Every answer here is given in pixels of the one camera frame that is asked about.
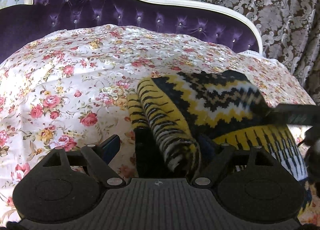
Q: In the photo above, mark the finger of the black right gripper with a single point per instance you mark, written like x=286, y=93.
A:
x=293, y=114

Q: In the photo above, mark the yellow black patterned knit sweater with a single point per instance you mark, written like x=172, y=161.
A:
x=178, y=120

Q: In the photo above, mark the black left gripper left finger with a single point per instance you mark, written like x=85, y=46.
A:
x=98, y=157

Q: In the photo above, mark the floral bedspread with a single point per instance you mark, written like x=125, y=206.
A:
x=69, y=89

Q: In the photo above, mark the purple tufted velvet headboard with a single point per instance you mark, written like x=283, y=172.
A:
x=24, y=23

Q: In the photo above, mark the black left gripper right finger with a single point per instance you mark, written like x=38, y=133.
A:
x=220, y=167

